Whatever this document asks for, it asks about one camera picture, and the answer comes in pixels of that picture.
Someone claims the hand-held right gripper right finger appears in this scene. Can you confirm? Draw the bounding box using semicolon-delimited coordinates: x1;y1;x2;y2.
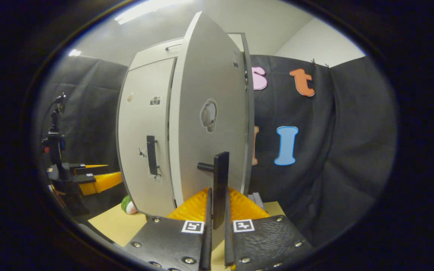
225;187;315;271

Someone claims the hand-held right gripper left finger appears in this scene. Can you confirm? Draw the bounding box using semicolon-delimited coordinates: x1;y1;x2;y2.
125;187;213;271

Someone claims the black door handle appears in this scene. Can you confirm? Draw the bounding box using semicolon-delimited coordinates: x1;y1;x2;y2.
147;135;161;176
197;152;229;230

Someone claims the cabinet door with camera sticker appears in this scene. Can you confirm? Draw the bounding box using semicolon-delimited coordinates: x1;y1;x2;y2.
116;56;177;217

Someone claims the white double-door shoe cabinet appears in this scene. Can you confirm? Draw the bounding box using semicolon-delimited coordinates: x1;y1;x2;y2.
116;32;255;219

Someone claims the cabinet door with headphone sticker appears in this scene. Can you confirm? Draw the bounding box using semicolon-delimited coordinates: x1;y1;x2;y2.
169;11;249;211

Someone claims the green and white ball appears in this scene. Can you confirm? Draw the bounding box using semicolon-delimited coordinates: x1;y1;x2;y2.
121;195;138;215

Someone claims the grey book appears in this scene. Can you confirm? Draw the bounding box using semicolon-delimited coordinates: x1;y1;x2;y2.
248;192;266;210

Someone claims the black backdrop cloth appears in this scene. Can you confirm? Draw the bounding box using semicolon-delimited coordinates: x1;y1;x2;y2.
249;55;397;247
36;56;128;217

